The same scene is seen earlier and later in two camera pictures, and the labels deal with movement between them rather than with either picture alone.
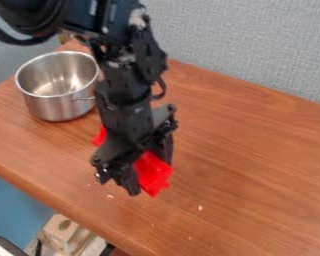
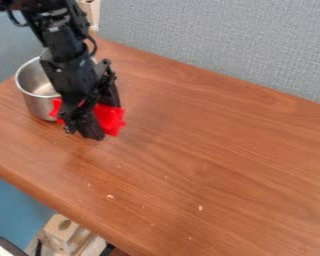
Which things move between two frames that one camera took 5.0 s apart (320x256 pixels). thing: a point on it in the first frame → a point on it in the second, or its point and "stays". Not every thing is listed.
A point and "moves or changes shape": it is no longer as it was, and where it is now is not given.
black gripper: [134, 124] → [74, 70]
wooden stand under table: [65, 238] stays
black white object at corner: [0, 247] stays
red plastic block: [154, 170] moves or changes shape
